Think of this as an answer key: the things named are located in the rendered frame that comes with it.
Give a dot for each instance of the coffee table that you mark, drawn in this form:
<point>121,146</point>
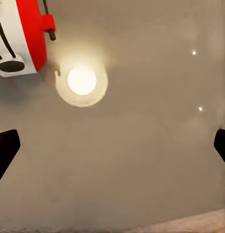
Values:
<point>117,129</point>

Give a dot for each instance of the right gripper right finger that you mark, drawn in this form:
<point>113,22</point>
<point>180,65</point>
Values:
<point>219,142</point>

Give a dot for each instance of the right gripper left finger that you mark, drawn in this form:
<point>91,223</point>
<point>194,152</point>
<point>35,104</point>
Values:
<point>9,146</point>

